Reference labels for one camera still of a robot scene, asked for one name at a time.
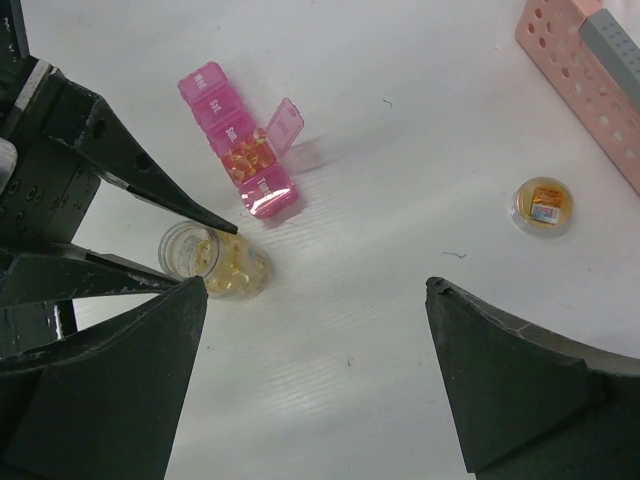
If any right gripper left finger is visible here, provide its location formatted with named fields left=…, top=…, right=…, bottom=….
left=1, top=278, right=207, bottom=479

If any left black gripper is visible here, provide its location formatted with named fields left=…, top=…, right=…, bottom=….
left=1, top=1, right=238, bottom=305

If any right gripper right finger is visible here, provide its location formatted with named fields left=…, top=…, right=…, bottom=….
left=426, top=277, right=639, bottom=479

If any glass pill bottle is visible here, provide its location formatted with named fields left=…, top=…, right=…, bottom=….
left=158, top=221, right=272, bottom=300

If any pink pill organizer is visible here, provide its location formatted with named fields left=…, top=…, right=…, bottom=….
left=178, top=62, right=304, bottom=219

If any pink plastic basket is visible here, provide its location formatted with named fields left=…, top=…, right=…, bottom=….
left=515, top=0, right=639, bottom=190

